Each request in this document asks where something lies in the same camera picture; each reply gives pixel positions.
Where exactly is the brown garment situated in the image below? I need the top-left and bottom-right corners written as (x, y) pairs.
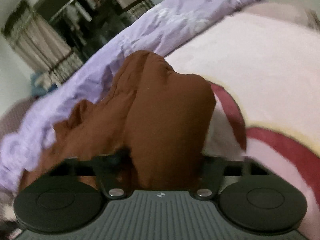
top-left (20, 50), bottom-right (216, 190)

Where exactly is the red and white garment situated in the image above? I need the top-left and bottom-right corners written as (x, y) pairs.
top-left (209, 82), bottom-right (319, 178)

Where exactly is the mauve quilted headboard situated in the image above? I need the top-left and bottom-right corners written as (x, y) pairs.
top-left (0, 96), bottom-right (39, 140)

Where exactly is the pile of plush toys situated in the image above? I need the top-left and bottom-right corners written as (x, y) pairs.
top-left (30, 72), bottom-right (61, 97)

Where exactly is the pink bed sheet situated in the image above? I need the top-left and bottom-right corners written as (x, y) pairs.
top-left (0, 2), bottom-right (320, 240)

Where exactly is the striped beige curtain left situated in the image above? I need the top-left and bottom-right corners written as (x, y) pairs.
top-left (2, 0), bottom-right (83, 85)

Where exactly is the purple duvet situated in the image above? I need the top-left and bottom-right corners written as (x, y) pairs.
top-left (1, 0), bottom-right (262, 193)

